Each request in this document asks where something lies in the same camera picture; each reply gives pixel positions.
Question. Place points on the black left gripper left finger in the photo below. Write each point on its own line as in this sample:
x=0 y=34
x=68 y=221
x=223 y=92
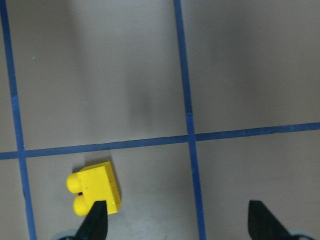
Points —
x=95 y=224

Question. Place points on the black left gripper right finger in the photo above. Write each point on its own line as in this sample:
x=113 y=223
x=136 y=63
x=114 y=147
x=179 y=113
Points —
x=263 y=225

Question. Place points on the yellow two-stud block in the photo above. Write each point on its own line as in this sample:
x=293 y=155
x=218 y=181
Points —
x=94 y=183

